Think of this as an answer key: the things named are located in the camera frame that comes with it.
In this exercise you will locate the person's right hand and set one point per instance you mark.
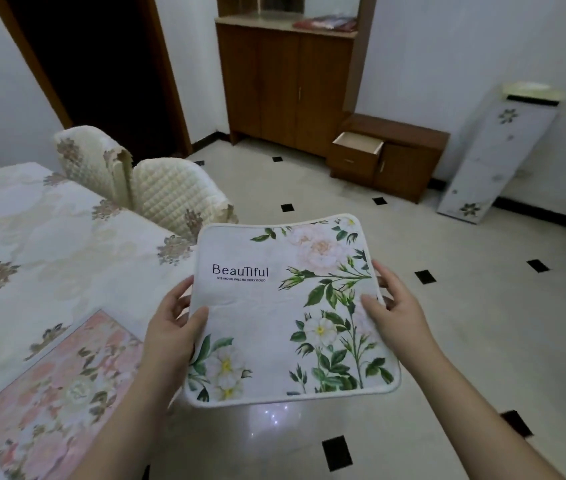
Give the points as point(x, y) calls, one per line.
point(405, 329)

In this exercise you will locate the person's left hand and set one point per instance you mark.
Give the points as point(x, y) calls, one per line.
point(170, 344)

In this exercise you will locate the white green-leaf floral placemat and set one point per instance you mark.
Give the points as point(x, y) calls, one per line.
point(263, 319)

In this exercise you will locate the pink floral placemat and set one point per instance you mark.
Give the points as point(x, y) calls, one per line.
point(53, 394)

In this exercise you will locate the person's right forearm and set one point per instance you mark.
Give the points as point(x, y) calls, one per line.
point(477, 424)

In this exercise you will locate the person's left forearm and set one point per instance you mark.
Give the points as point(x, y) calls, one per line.
point(128, 434)

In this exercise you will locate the quilted chair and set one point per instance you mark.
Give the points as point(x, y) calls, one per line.
point(88, 154)
point(173, 189)

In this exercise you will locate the cloth-covered dining table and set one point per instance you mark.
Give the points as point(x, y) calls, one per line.
point(23, 234)

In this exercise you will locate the table with cream tablecloth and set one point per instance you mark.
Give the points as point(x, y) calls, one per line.
point(63, 254)

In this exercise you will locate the low brown wooden cabinet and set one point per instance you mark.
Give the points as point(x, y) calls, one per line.
point(403, 169)

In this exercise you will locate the white floral water dispenser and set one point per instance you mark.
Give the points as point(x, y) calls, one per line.
point(492, 154)

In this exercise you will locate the tall brown wooden cupboard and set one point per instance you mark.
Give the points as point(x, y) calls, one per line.
point(273, 84)

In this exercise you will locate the dark wooden door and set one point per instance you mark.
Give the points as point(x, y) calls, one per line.
point(93, 69)

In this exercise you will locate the cupboard niche mirror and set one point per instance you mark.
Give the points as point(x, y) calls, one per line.
point(283, 0)

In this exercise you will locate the brown wooden door frame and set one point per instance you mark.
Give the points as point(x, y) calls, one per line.
point(164, 69)

